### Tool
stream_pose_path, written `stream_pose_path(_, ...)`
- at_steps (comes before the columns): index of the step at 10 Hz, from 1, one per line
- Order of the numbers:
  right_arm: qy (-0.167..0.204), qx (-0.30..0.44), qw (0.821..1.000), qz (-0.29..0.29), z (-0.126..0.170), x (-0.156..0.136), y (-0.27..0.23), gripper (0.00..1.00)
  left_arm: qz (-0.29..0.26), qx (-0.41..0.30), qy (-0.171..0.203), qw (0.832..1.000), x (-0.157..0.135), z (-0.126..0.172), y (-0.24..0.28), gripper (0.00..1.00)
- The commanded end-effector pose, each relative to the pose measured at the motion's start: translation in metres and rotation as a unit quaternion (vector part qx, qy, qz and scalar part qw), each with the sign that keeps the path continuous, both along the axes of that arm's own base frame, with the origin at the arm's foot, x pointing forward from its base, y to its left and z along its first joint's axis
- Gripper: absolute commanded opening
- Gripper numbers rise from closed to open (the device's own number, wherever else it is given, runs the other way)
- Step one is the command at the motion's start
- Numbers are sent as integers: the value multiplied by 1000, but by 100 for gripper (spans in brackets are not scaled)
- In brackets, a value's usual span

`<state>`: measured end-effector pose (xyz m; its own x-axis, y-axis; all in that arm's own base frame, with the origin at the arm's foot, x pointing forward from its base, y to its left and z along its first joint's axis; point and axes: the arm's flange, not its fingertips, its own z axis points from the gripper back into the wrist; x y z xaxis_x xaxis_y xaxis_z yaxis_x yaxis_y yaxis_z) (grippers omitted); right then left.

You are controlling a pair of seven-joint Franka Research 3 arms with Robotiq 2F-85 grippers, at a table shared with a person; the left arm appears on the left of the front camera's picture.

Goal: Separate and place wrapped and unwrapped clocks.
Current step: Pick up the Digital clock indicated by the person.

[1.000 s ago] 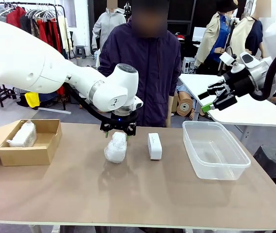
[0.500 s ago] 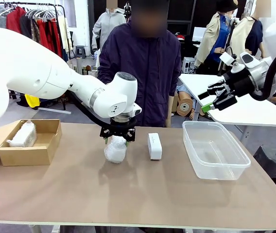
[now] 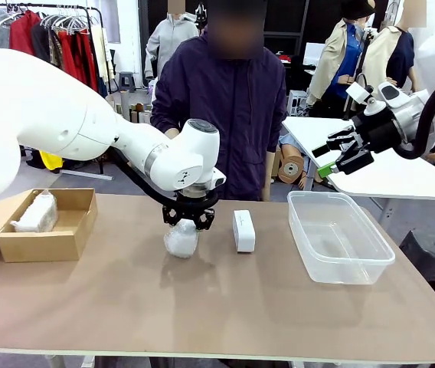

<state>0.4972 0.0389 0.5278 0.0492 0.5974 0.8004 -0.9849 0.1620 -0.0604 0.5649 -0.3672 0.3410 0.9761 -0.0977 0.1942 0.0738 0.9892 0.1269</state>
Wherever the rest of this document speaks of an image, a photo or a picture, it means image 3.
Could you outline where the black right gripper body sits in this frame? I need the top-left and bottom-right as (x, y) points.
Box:
(351, 108), (401, 154)

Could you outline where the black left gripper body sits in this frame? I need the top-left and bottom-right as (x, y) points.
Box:
(175, 192), (219, 222)

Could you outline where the rounded bubble-wrapped clock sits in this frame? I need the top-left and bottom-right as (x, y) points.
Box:
(163, 219), (199, 258)

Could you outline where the unwrapped white clock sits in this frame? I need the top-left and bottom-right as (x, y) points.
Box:
(232, 209), (257, 253)

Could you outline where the rectangular bubble-wrapped clock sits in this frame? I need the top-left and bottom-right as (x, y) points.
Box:
(9, 190), (59, 234)

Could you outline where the person's left hand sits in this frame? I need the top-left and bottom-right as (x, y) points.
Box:
(260, 151), (276, 202)

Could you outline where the white background table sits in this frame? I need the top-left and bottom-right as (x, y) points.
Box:
(281, 116), (435, 201)

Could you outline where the brown paper roll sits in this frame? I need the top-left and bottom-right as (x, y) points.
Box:
(276, 147), (306, 185)

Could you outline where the white perforated box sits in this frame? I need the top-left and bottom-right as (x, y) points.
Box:
(288, 90), (309, 116)

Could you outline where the mannequin in beige coat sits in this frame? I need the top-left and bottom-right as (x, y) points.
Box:
(306, 0), (371, 116)

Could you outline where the mannequin in navy shirt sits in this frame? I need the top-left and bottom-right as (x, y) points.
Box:
(362, 0), (429, 100)

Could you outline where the clear plastic container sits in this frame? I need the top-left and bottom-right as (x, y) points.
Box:
(286, 190), (397, 285)

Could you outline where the white monitor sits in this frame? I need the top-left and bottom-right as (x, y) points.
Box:
(302, 41), (325, 66)

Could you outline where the person in purple jacket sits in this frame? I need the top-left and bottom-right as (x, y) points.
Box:
(150, 0), (287, 202)

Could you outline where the yellow cloth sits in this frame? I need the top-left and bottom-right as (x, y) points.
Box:
(39, 150), (64, 171)

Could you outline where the open brown cardboard box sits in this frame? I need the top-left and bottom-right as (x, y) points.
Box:
(0, 187), (99, 264)

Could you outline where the grey plastic stool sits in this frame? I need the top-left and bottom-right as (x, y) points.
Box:
(117, 71), (136, 93)

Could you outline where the mannequin in grey hoodie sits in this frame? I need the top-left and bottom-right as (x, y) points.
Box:
(144, 0), (200, 80)

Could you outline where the cream hanging garment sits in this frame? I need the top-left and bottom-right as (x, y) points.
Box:
(90, 25), (110, 95)

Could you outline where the red dress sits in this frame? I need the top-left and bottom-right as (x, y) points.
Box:
(56, 29), (100, 93)

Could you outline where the dark patterned garment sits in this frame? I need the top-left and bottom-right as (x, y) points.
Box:
(31, 22), (61, 70)

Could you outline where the black clothes rack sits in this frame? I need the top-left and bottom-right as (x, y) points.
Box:
(0, 4), (113, 181)

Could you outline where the red jacket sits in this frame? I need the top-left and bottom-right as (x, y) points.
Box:
(8, 10), (43, 57)

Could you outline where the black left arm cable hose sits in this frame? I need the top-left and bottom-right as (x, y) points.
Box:
(110, 147), (188, 210)

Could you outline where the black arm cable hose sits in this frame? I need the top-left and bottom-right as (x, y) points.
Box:
(110, 147), (188, 210)
(393, 64), (435, 160)

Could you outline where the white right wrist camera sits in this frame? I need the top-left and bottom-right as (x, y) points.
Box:
(345, 81), (374, 105)

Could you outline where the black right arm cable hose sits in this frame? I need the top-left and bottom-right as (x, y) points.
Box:
(393, 64), (435, 160)

